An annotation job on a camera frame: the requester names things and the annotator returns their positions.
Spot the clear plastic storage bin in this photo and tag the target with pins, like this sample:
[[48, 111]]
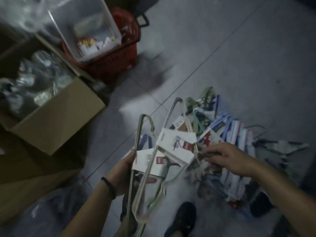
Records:
[[84, 19]]

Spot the person's left hand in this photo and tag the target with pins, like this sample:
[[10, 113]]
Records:
[[121, 172]]

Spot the person's left thumb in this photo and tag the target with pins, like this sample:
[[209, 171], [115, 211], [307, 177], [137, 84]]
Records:
[[130, 156]]

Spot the person's right forearm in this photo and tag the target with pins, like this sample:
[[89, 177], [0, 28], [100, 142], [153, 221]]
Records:
[[284, 194]]

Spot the clear plastic wrapped goods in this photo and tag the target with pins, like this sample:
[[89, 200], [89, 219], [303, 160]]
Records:
[[32, 83]]

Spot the black shoe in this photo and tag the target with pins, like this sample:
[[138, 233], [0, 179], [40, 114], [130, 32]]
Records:
[[261, 204], [182, 220]]

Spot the person's right fingers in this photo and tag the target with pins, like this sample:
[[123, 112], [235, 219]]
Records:
[[212, 154]]

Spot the crumpled clear plastic bag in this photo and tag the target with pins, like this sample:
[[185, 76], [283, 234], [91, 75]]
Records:
[[49, 214]]

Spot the person's left forearm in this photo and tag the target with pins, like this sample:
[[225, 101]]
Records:
[[93, 214]]

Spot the black wristband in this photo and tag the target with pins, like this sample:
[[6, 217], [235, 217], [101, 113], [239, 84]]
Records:
[[109, 186]]

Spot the person's right hand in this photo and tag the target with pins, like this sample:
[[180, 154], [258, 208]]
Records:
[[230, 157]]

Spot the red plastic shopping basket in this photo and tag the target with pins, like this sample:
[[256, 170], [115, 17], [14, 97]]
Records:
[[116, 59]]

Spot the open brown cardboard box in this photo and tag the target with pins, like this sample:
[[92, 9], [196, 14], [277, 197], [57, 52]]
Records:
[[59, 120]]

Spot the red and white packets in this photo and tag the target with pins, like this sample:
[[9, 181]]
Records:
[[93, 44]]

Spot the pile of colourful clothes hangers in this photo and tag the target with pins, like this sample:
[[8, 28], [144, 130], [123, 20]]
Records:
[[237, 135]]

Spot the clear plastic sheet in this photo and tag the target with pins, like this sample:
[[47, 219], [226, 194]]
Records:
[[24, 12]]

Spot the bunch of beige labelled hangers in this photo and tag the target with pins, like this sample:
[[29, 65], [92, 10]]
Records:
[[172, 148]]

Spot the flat brown cardboard box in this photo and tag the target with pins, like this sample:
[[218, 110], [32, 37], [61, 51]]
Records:
[[29, 180]]

